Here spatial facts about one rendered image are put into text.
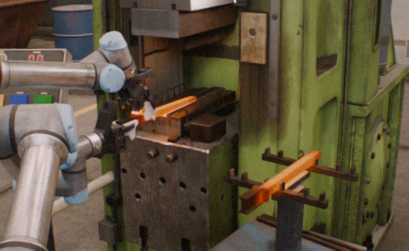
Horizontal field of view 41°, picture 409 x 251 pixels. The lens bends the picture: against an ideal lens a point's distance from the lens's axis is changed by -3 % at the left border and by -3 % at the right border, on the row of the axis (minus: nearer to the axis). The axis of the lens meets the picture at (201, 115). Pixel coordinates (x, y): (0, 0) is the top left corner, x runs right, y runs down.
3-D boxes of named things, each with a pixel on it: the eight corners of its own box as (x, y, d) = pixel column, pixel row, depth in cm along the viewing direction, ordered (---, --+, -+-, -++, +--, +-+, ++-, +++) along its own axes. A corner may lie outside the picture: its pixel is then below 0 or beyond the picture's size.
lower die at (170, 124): (180, 138, 201) (180, 115, 199) (135, 129, 211) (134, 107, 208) (235, 108, 236) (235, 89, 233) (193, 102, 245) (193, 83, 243)
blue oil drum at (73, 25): (84, 89, 637) (79, 11, 611) (46, 83, 664) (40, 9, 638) (114, 78, 687) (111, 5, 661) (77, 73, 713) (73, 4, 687)
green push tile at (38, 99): (51, 114, 209) (52, 94, 210) (32, 114, 210) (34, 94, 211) (52, 115, 211) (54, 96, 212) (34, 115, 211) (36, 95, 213)
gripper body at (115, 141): (110, 145, 185) (85, 156, 175) (108, 120, 183) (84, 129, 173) (128, 149, 181) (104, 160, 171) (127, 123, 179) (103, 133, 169)
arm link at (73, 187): (55, 195, 171) (52, 162, 168) (91, 195, 172) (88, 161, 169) (50, 206, 164) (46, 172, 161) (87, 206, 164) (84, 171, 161)
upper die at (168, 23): (178, 38, 191) (178, 10, 188) (131, 34, 200) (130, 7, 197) (236, 23, 225) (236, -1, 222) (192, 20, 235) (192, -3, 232)
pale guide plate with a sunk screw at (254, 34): (264, 64, 190) (264, 14, 185) (239, 61, 195) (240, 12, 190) (266, 63, 192) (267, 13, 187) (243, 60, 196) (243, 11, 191)
